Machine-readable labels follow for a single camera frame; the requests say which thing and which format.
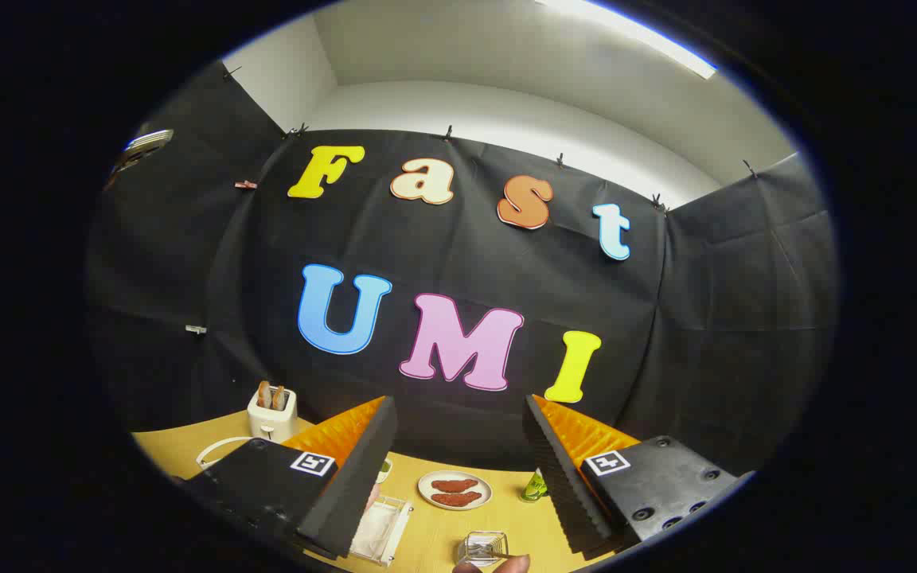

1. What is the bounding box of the silver wire basket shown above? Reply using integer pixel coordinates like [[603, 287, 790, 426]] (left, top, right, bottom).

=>
[[457, 531, 509, 567]]

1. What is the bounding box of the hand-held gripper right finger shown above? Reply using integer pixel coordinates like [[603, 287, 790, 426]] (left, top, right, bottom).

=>
[[522, 394, 755, 558]]

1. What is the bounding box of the black backdrop cloth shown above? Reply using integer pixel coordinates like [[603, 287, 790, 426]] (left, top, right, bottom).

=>
[[84, 60, 840, 478]]

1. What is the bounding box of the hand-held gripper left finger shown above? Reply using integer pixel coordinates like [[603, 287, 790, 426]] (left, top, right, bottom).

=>
[[176, 396, 398, 559]]

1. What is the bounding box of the white toaster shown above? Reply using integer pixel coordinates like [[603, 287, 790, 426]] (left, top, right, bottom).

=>
[[247, 386, 299, 443]]

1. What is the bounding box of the white oval plate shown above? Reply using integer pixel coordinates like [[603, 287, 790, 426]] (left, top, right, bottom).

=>
[[417, 470, 494, 511]]

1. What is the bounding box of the white wire dish rack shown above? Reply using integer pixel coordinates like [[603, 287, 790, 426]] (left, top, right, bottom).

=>
[[196, 436, 413, 567]]

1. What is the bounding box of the grey metal fixture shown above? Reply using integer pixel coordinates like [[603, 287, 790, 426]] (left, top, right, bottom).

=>
[[108, 129, 175, 180]]

